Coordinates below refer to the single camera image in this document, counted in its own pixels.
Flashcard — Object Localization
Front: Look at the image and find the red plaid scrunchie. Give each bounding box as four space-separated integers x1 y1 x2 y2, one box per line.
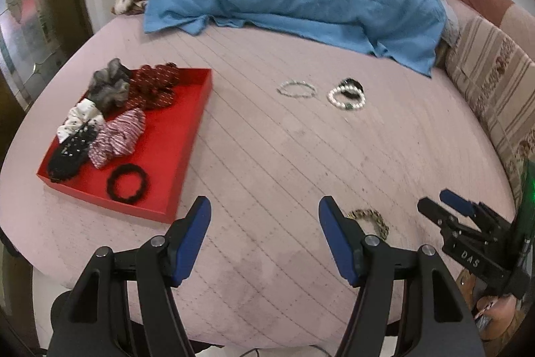
89 109 147 170

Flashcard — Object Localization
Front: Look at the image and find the person's right hand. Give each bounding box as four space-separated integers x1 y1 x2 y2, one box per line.
476 292 519 341

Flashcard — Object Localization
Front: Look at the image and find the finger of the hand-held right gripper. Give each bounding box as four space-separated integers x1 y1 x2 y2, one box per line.
417 197 460 234
439 190 513 233

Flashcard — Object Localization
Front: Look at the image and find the black sparkly organza scrunchie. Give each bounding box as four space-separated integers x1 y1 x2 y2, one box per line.
46 122 99 185

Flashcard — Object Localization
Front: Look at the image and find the red polka dot scrunchie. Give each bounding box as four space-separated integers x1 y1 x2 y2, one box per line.
125 63 181 110

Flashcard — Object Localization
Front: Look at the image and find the leopard print scrunchie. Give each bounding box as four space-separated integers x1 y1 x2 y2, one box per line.
346 208 390 240

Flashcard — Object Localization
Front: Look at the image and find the red tray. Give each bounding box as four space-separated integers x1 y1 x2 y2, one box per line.
36 68 213 225

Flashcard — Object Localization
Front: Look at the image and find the black knit hair tie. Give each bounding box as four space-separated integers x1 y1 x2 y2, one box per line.
106 163 151 204

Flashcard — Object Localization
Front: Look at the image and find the striped cushion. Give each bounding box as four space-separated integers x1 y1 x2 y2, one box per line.
444 15 535 207

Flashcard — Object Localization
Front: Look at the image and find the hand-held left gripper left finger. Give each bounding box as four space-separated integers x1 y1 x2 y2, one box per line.
47 196 212 357

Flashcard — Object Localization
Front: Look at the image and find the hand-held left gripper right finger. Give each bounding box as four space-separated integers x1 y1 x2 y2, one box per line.
318 196 475 357

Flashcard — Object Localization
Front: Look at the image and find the small black beaded hair tie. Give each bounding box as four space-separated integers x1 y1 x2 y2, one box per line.
338 78 365 96

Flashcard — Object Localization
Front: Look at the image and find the white cherry print scrunchie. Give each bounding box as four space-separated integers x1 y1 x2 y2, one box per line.
56 98 104 144

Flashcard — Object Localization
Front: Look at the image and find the thin clear bead bracelet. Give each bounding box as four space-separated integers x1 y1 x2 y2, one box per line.
277 80 317 98

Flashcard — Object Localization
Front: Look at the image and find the grey organza scrunchie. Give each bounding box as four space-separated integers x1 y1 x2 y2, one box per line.
89 59 135 116

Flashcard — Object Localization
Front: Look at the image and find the wooden framed glass door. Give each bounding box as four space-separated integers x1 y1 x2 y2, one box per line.
0 0 95 111

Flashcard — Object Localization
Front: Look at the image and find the pearl bracelet with green bead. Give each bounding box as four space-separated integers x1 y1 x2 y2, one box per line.
327 86 366 112

